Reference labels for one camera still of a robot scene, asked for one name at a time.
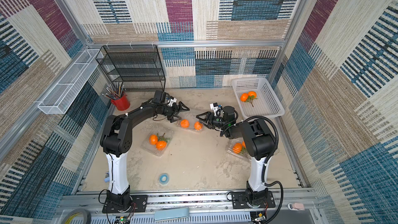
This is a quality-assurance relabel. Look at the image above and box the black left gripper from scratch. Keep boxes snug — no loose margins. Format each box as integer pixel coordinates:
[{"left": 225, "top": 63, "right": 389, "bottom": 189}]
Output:
[{"left": 162, "top": 102, "right": 191, "bottom": 123}]

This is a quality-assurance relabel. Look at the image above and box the clear clamshell container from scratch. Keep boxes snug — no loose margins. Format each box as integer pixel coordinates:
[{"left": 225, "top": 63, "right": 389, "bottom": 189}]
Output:
[
  {"left": 177, "top": 114, "right": 205, "bottom": 133},
  {"left": 141, "top": 124, "right": 174, "bottom": 157},
  {"left": 178, "top": 96, "right": 209, "bottom": 111},
  {"left": 226, "top": 138, "right": 251, "bottom": 162}
]

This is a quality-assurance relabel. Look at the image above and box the orange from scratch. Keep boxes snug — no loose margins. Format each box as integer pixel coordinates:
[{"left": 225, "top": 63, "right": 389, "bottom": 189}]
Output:
[
  {"left": 248, "top": 91, "right": 257, "bottom": 99},
  {"left": 240, "top": 93, "right": 249, "bottom": 102}
]

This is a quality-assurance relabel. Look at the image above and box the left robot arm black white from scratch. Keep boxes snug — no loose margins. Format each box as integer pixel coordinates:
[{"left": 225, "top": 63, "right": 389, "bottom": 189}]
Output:
[{"left": 100, "top": 90, "right": 190, "bottom": 213}]

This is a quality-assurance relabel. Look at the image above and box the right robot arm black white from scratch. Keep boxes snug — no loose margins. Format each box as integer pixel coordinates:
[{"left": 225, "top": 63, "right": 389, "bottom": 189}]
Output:
[{"left": 196, "top": 106, "right": 281, "bottom": 209}]

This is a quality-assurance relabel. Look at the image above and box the white plastic perforated basket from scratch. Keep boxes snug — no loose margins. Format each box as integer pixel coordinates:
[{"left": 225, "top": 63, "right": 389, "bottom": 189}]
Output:
[{"left": 231, "top": 77, "right": 285, "bottom": 119}]

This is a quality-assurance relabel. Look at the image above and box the red cup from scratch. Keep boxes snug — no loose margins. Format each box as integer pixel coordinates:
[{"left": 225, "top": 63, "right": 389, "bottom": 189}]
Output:
[{"left": 111, "top": 94, "right": 130, "bottom": 111}]

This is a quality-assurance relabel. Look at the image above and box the blue tape roll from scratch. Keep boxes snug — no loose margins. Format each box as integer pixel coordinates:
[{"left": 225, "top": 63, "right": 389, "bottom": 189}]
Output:
[{"left": 159, "top": 173, "right": 170, "bottom": 185}]

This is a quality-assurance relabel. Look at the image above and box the light blue flat case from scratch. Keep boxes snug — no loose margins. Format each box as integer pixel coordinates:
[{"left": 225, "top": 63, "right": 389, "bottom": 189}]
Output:
[{"left": 154, "top": 207, "right": 190, "bottom": 222}]

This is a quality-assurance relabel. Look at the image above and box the small pink white object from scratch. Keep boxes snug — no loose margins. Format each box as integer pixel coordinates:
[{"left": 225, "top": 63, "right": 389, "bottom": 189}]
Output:
[{"left": 287, "top": 203, "right": 305, "bottom": 211}]

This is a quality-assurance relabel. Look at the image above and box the grey tape roll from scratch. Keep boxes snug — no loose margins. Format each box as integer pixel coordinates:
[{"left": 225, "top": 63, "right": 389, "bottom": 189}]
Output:
[{"left": 61, "top": 208, "right": 91, "bottom": 224}]

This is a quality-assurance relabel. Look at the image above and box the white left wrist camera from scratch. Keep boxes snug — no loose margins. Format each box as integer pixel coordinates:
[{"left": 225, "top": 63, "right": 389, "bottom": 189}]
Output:
[{"left": 167, "top": 96, "right": 177, "bottom": 106}]

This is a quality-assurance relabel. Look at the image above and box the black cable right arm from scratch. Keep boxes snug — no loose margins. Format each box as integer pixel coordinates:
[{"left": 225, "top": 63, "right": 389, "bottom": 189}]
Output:
[{"left": 244, "top": 116, "right": 284, "bottom": 224}]

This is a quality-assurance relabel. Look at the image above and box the black wire shelf rack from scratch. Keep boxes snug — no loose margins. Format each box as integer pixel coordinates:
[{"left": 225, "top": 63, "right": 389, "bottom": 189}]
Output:
[{"left": 95, "top": 45, "right": 166, "bottom": 92}]

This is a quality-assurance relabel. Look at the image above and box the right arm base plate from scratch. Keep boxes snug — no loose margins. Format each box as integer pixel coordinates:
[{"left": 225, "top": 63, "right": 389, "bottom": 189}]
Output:
[{"left": 227, "top": 189, "right": 276, "bottom": 209}]

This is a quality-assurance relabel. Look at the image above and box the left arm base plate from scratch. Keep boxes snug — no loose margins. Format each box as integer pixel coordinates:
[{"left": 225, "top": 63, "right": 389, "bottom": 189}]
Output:
[{"left": 102, "top": 194, "right": 148, "bottom": 214}]

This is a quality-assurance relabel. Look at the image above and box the white wire mesh wall tray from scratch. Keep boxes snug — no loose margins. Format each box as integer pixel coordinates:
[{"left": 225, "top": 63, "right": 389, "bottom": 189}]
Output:
[{"left": 38, "top": 49, "right": 100, "bottom": 115}]

